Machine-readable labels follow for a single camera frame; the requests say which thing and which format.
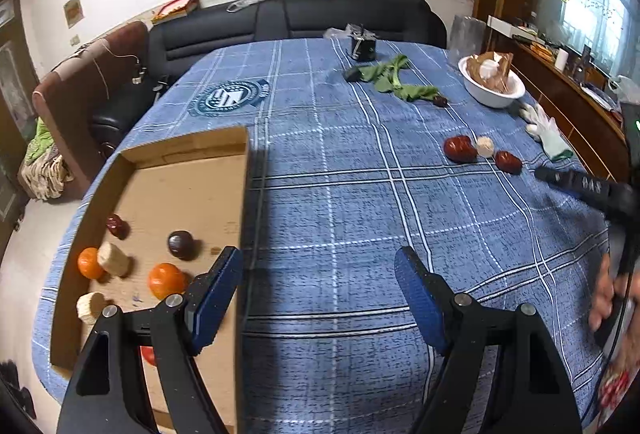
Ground small yellow wall card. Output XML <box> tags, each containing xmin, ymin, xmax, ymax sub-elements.
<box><xmin>63</xmin><ymin>0</ymin><xmax>83</xmax><ymax>28</ymax></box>

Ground crumpled plastic bag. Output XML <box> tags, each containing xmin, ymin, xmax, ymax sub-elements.
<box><xmin>607</xmin><ymin>75</ymin><xmax>640</xmax><ymax>105</ymax></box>

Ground small wrinkled mandarin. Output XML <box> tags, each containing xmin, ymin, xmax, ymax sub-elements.
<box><xmin>77</xmin><ymin>247</ymin><xmax>106</xmax><ymax>280</ymax></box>

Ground red flat box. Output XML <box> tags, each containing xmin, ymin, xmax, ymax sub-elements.
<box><xmin>151</xmin><ymin>0</ymin><xmax>201</xmax><ymax>24</ymax></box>

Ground brown paper bag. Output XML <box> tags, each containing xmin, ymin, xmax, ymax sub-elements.
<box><xmin>467</xmin><ymin>52</ymin><xmax>516</xmax><ymax>92</ymax></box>

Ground dark avocado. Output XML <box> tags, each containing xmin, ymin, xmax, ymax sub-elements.
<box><xmin>166</xmin><ymin>230</ymin><xmax>197</xmax><ymax>261</ymax></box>

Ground cardboard box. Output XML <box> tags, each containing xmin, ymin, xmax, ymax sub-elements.
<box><xmin>49</xmin><ymin>125</ymin><xmax>251</xmax><ymax>434</ymax></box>

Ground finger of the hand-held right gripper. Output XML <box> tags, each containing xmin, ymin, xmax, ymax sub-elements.
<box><xmin>535</xmin><ymin>165</ymin><xmax>626</xmax><ymax>215</ymax></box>

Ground white glove with green cuff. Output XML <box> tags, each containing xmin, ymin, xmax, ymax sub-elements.
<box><xmin>519</xmin><ymin>103</ymin><xmax>573</xmax><ymax>161</ymax></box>

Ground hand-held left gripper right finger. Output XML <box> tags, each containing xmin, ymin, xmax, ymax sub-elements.
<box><xmin>394</xmin><ymin>245</ymin><xmax>583</xmax><ymax>434</ymax></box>

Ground long red date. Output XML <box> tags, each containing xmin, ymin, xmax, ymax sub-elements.
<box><xmin>444</xmin><ymin>135</ymin><xmax>477</xmax><ymax>163</ymax></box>

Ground green and beige blanket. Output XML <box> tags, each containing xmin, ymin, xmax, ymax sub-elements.
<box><xmin>17</xmin><ymin>119</ymin><xmax>76</xmax><ymax>201</ymax></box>

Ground smooth round orange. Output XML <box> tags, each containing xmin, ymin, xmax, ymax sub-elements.
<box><xmin>148</xmin><ymin>263</ymin><xmax>188</xmax><ymax>301</ymax></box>

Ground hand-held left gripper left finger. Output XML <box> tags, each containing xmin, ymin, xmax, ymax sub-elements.
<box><xmin>56</xmin><ymin>245</ymin><xmax>244</xmax><ymax>434</ymax></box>

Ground person's right hand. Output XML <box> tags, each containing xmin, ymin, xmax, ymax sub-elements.
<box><xmin>589</xmin><ymin>257</ymin><xmax>618</xmax><ymax>330</ymax></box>

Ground green leafy vegetable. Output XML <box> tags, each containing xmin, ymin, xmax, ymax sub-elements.
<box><xmin>357</xmin><ymin>54</ymin><xmax>441</xmax><ymax>104</ymax></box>

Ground white bowl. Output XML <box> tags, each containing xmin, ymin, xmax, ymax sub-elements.
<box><xmin>457</xmin><ymin>55</ymin><xmax>527</xmax><ymax>109</ymax></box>

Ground black leather sofa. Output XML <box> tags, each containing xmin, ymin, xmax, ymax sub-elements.
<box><xmin>90</xmin><ymin>0</ymin><xmax>448</xmax><ymax>160</ymax></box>

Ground wooden sideboard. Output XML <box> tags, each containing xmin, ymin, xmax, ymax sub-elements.
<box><xmin>487</xmin><ymin>14</ymin><xmax>636</xmax><ymax>195</ymax></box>

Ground brown armchair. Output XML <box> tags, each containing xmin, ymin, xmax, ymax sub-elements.
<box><xmin>32</xmin><ymin>20</ymin><xmax>151</xmax><ymax>200</ymax></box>

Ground black electronic device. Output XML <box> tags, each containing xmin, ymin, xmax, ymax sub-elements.
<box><xmin>348</xmin><ymin>23</ymin><xmax>378</xmax><ymax>62</ymax></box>

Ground clear plastic container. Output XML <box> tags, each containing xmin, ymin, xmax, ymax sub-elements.
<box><xmin>448</xmin><ymin>14</ymin><xmax>488</xmax><ymax>60</ymax></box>

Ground blue checked tablecloth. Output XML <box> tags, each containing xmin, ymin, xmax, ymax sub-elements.
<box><xmin>31</xmin><ymin>37</ymin><xmax>626</xmax><ymax>434</ymax></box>

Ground wide red date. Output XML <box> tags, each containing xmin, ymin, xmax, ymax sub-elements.
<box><xmin>495</xmin><ymin>151</ymin><xmax>522</xmax><ymax>174</ymax></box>

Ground red floral clothing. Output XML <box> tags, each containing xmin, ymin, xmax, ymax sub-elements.
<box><xmin>597</xmin><ymin>359</ymin><xmax>640</xmax><ymax>420</ymax></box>

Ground long white box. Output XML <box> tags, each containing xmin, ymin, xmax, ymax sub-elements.
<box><xmin>487</xmin><ymin>14</ymin><xmax>538</xmax><ymax>38</ymax></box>

